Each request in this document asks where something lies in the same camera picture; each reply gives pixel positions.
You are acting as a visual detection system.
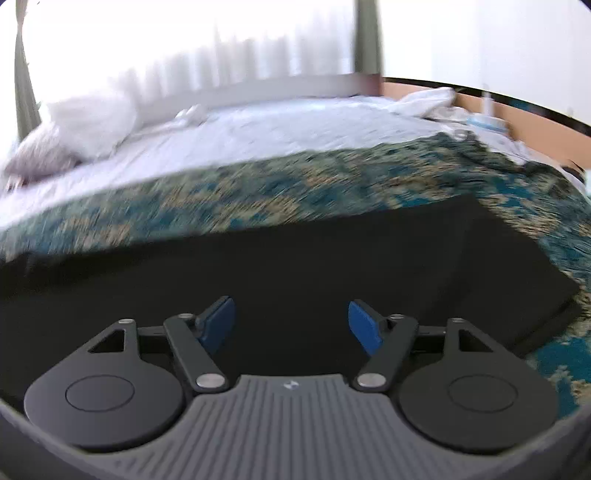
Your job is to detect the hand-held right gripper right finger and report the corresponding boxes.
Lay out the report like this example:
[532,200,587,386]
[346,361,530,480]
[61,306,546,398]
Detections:
[347,299,502,394]

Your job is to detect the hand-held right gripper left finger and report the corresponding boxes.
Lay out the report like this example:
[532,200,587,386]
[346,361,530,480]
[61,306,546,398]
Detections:
[88,295,237,394]

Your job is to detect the black pants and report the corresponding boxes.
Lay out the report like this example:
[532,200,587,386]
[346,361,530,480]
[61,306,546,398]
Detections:
[0,194,583,418]

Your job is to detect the teal patterned blanket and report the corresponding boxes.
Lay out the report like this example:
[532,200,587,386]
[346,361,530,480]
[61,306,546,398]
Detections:
[0,131,591,418]

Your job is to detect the white bed sheet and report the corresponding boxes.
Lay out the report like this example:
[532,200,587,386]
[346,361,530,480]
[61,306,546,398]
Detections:
[0,95,532,229]

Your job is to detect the rolled white cloth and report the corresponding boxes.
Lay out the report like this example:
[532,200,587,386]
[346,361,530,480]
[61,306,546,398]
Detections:
[173,104,208,126]

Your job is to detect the crumpled white cloth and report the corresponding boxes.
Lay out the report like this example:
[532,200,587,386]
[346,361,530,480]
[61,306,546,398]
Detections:
[390,87,462,121]

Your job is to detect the blue and white packet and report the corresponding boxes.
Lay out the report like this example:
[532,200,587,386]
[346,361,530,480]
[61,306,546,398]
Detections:
[466,114,509,136]

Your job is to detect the white pillow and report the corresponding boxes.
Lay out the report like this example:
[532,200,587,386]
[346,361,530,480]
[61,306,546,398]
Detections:
[44,90,139,160]

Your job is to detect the pink floral pillow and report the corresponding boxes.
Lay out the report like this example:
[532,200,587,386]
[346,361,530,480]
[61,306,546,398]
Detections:
[4,124,79,183]

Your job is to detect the orange wooden side board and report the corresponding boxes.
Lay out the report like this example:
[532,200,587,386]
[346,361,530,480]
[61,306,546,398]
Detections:
[382,78,591,174]

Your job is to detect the sheer white curtain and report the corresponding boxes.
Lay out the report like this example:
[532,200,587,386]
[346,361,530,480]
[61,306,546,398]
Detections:
[23,0,358,104]

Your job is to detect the green curtain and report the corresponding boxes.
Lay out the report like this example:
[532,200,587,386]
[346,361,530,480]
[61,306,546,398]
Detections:
[353,0,385,77]
[13,28,42,139]

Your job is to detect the grey bed frame board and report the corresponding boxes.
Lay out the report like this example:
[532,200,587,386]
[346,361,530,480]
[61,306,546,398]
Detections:
[139,73,384,121]

